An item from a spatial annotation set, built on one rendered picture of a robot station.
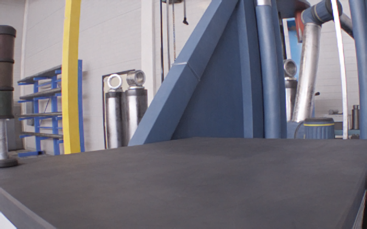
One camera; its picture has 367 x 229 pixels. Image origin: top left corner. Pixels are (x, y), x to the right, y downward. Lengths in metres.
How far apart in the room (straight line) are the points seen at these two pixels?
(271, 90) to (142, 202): 0.96
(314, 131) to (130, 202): 1.55
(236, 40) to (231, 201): 1.02
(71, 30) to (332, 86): 3.64
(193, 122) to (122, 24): 6.12
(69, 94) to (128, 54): 3.04
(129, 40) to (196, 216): 6.52
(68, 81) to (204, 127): 2.99
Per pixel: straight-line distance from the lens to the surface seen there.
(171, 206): 0.25
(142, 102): 2.83
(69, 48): 3.92
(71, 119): 3.84
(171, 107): 0.82
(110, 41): 7.21
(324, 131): 1.75
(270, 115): 1.17
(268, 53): 1.19
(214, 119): 1.04
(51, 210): 0.25
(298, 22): 2.61
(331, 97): 4.45
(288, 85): 2.43
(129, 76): 2.90
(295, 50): 2.95
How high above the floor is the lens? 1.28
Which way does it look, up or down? 2 degrees down
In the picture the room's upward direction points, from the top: 2 degrees counter-clockwise
